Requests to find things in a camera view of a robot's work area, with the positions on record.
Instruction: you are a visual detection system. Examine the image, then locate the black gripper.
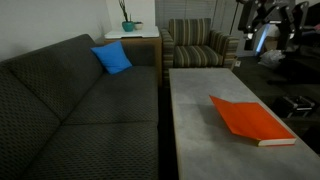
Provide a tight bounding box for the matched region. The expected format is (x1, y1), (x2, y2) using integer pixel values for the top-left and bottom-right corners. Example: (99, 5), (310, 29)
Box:
(237, 0), (310, 52)

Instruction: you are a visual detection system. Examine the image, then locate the dark grey patterned sofa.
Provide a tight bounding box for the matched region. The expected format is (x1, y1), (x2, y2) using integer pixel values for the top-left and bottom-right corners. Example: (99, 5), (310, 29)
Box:
(0, 33), (160, 180)

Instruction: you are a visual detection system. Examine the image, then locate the orange hardcover book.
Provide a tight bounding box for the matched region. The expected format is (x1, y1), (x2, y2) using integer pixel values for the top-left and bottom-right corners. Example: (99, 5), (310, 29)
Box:
(208, 95), (297, 147)

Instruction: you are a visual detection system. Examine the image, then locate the wooden side table white top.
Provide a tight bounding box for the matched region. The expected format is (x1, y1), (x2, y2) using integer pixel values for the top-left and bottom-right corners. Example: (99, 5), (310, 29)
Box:
(104, 25), (163, 88)

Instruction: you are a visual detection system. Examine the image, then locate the brown cardboard box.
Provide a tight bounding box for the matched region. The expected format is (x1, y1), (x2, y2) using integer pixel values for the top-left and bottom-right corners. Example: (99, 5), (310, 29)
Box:
(263, 34), (282, 54)

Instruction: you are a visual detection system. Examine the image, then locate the blue throw pillow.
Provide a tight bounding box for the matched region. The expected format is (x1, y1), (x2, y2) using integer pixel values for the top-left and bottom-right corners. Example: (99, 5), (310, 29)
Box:
(89, 40), (133, 75)

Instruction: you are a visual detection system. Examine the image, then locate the teal pot with plant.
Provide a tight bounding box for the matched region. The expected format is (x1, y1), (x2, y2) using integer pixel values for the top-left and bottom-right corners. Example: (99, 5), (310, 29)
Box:
(118, 0), (135, 33)

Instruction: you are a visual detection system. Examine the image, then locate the black box device with handle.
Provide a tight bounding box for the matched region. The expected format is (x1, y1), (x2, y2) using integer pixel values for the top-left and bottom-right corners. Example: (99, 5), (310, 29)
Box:
(273, 95), (317, 119)

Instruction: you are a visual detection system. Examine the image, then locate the striped upholstered armchair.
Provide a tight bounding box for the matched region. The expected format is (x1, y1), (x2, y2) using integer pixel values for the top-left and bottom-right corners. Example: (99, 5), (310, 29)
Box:
(160, 17), (240, 88)

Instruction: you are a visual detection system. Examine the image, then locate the white plastic bag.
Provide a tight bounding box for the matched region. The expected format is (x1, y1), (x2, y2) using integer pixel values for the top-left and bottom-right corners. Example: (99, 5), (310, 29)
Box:
(258, 49), (286, 70)

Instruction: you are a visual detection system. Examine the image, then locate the black clutter pile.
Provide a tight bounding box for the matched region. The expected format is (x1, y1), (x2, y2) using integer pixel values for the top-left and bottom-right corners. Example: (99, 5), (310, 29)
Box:
(266, 19), (320, 86)

